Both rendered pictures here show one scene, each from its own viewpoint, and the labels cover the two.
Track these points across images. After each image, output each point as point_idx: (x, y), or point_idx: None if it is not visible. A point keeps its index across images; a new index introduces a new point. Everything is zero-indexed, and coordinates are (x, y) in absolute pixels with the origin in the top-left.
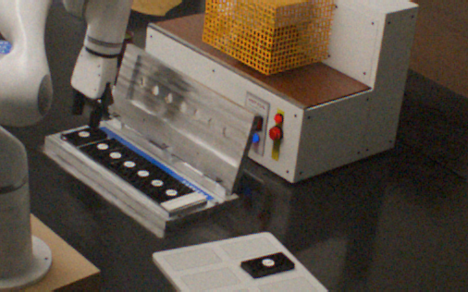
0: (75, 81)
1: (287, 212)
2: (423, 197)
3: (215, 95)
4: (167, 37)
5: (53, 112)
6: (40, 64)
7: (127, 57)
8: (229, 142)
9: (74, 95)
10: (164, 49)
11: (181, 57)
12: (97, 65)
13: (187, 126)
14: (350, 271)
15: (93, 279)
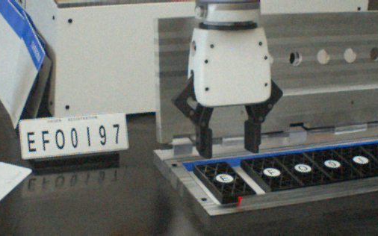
0: (215, 95)
1: None
2: (377, 51)
3: (352, 13)
4: (108, 5)
5: (79, 201)
6: None
7: (166, 39)
8: None
9: (203, 124)
10: (101, 28)
11: (143, 22)
12: (257, 43)
13: (313, 80)
14: None
15: None
